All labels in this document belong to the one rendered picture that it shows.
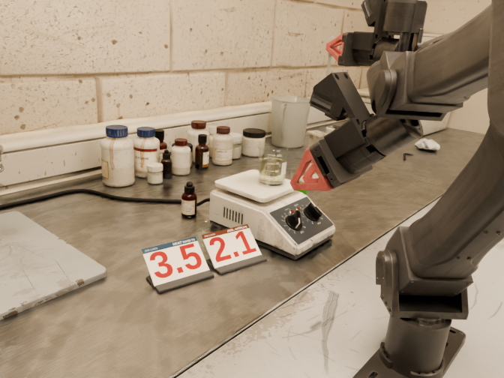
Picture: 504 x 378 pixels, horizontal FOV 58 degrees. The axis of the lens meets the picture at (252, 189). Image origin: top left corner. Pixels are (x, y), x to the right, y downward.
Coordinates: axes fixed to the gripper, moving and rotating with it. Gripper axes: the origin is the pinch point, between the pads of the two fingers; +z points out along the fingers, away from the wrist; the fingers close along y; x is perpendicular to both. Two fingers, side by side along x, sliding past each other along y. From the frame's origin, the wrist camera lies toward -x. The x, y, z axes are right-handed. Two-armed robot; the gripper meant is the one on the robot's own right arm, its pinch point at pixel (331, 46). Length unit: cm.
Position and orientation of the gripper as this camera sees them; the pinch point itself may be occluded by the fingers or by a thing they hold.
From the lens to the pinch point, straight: 108.4
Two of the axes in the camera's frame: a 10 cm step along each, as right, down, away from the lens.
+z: -5.8, -3.1, 7.5
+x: -0.7, 9.4, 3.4
